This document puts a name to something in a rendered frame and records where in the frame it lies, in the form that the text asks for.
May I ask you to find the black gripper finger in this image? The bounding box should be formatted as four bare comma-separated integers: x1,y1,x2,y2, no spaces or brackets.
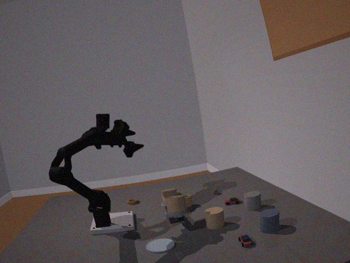
133,142,144,152
125,130,135,137

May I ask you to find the red toy truck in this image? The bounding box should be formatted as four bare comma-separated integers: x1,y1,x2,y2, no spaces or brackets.
238,234,252,247
225,198,240,205

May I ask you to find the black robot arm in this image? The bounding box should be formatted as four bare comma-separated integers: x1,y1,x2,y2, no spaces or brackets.
49,114,130,228

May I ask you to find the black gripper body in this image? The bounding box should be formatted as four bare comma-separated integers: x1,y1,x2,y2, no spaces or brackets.
110,124,135,157

